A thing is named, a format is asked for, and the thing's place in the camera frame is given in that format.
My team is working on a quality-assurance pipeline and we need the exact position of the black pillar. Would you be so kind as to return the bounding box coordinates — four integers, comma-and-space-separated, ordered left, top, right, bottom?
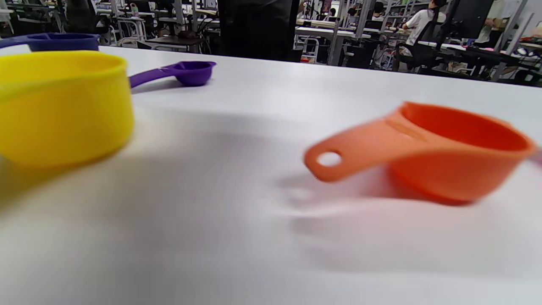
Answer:
217, 0, 304, 63

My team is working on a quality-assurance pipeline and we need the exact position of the small purple measuring spoon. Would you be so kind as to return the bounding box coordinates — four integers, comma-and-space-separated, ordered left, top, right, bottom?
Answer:
128, 61, 217, 89

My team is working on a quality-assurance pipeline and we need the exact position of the dark blue measuring cup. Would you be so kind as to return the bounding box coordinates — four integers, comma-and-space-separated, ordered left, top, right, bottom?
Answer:
0, 33, 100, 53

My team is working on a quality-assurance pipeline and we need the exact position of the black office chair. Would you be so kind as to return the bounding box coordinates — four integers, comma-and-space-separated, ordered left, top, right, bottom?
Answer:
392, 19, 445, 73

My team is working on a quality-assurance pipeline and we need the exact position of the yellow measuring cup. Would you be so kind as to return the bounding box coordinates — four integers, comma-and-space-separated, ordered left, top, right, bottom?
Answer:
0, 51, 135, 168

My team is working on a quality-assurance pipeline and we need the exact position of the orange measuring cup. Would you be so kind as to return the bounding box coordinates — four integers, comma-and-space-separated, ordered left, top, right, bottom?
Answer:
304, 101, 537, 206

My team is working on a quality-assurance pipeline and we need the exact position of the white background desk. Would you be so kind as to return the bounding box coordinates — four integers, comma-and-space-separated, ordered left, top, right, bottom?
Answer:
294, 26, 373, 67

